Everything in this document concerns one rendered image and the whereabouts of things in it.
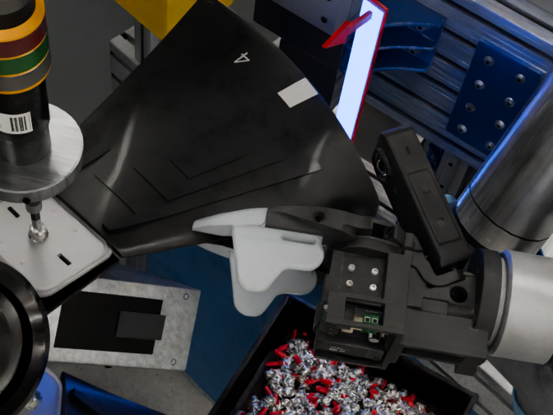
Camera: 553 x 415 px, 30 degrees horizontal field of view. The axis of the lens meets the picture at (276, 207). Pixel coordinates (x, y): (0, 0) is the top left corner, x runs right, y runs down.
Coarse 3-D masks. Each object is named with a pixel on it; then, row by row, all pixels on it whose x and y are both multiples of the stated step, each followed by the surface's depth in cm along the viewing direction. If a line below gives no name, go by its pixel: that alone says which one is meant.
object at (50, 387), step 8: (48, 368) 76; (48, 376) 75; (56, 376) 76; (40, 384) 74; (48, 384) 75; (56, 384) 76; (40, 392) 74; (48, 392) 74; (56, 392) 75; (48, 400) 74; (56, 400) 75; (24, 408) 71; (40, 408) 72; (48, 408) 73; (56, 408) 74
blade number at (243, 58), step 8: (240, 48) 83; (248, 48) 83; (232, 56) 82; (240, 56) 82; (248, 56) 82; (256, 56) 83; (232, 64) 82; (240, 64) 82; (248, 64) 82; (240, 72) 81
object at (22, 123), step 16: (0, 96) 55; (16, 96) 55; (32, 96) 56; (0, 112) 57; (16, 112) 56; (32, 112) 57; (48, 112) 59; (0, 128) 58; (16, 128) 58; (32, 128) 58; (48, 128) 60; (0, 144) 60; (16, 144) 59; (32, 144) 59; (48, 144) 61; (16, 160) 60; (32, 160) 61
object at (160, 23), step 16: (128, 0) 109; (144, 0) 106; (160, 0) 104; (176, 0) 104; (192, 0) 106; (224, 0) 111; (144, 16) 108; (160, 16) 106; (176, 16) 106; (160, 32) 108
